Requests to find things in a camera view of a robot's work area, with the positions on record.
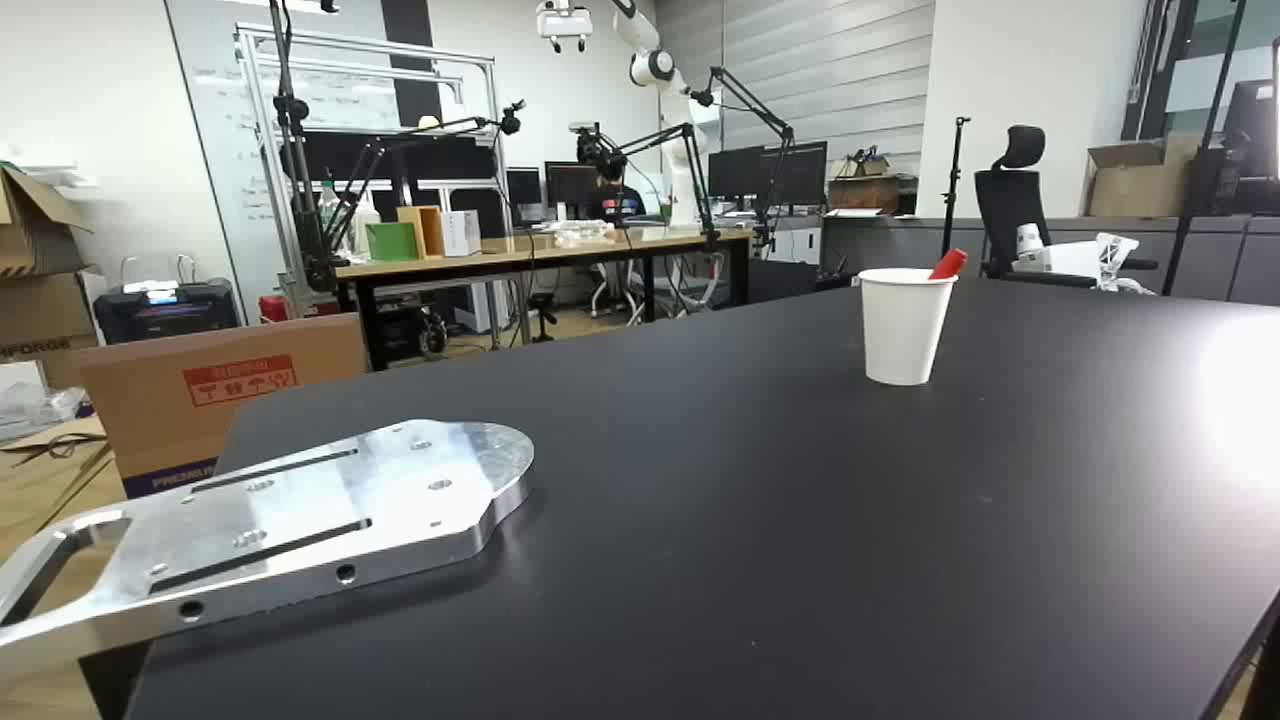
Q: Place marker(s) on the black tripod stand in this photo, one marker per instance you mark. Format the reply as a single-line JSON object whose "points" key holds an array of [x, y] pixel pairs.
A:
{"points": [[309, 201]]}

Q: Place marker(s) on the thin black pole stand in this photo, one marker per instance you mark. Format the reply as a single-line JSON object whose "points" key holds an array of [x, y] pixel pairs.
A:
{"points": [[953, 184]]}

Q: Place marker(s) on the closed brown cardboard box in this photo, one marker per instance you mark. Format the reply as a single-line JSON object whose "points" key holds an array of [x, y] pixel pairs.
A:
{"points": [[42, 310]]}

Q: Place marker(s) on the orange box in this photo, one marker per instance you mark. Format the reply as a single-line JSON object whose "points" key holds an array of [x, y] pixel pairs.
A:
{"points": [[426, 231]]}

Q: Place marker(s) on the grey low cabinet row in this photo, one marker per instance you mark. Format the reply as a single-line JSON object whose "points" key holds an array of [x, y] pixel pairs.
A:
{"points": [[1201, 262]]}

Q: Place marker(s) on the black printer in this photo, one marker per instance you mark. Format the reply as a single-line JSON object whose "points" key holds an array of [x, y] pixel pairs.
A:
{"points": [[160, 314]]}

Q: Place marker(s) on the long wooden desk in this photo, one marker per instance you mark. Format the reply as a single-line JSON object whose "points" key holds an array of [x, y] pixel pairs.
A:
{"points": [[534, 250]]}

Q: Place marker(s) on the small white box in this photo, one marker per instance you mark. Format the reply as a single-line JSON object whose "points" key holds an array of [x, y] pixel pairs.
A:
{"points": [[459, 234]]}

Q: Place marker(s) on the open brown cardboard box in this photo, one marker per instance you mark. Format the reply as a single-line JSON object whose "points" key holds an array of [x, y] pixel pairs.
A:
{"points": [[30, 221]]}

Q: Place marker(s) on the black computer monitor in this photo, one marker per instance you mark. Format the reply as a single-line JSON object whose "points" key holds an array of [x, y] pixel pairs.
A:
{"points": [[733, 175], [799, 175]]}

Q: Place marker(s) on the black office chair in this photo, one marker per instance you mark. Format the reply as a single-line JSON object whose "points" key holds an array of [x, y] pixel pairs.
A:
{"points": [[1015, 215]]}

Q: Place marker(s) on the green box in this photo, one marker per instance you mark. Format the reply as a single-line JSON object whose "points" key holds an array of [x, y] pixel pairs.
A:
{"points": [[395, 243]]}

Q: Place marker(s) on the cardboard box with red label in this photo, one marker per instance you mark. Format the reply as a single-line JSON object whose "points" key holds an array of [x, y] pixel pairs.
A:
{"points": [[160, 403]]}

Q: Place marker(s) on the aluminium mounting plate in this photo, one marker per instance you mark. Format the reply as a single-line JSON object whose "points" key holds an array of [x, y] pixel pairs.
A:
{"points": [[306, 513]]}

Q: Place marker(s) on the wide dark monitor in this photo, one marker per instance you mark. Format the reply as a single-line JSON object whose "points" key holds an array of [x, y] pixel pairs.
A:
{"points": [[402, 153]]}

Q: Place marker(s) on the white paper cup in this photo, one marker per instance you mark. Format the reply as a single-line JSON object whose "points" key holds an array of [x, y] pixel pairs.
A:
{"points": [[900, 330]]}

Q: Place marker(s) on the cardboard box on cabinet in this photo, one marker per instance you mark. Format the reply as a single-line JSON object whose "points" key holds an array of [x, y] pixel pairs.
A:
{"points": [[1132, 184]]}

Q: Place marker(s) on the tall black slanted pole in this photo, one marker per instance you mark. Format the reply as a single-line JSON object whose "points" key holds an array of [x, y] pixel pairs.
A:
{"points": [[1201, 146]]}

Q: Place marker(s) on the flat cardboard sheets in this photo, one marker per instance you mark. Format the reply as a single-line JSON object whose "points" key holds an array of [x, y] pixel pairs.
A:
{"points": [[44, 462]]}

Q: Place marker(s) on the red capped marker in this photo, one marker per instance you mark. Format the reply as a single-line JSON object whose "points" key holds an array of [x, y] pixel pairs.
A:
{"points": [[950, 264]]}

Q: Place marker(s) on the whiteboard on frame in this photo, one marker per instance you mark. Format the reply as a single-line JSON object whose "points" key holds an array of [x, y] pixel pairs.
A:
{"points": [[227, 122]]}

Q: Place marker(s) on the crumpled clear plastic bag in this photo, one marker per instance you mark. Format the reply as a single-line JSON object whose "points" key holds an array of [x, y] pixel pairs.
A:
{"points": [[1100, 255]]}

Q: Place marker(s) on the ceiling projector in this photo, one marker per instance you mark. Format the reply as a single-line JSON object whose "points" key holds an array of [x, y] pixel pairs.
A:
{"points": [[565, 27]]}

